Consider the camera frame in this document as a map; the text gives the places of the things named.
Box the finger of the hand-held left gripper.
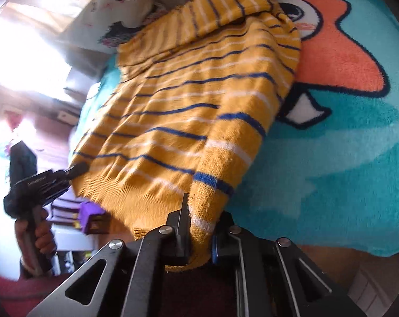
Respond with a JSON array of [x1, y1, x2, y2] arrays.
[[65, 162, 89, 179]]

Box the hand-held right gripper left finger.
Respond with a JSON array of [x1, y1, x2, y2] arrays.
[[27, 193, 191, 317]]

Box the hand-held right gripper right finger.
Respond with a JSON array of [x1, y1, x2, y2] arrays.
[[211, 212, 367, 317]]

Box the yellow striped knit sweater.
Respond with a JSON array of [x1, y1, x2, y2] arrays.
[[69, 0, 302, 274]]

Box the person's left hand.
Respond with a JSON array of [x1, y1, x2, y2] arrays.
[[15, 209, 58, 274]]

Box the purple box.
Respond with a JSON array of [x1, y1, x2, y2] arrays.
[[77, 201, 110, 235]]

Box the white storage drawers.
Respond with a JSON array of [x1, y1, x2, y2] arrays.
[[50, 201, 98, 255]]

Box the teal cartoon fleece blanket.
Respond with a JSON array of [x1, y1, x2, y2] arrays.
[[69, 0, 399, 258]]

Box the white printed pillow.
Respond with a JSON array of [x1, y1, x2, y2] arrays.
[[64, 0, 174, 57]]

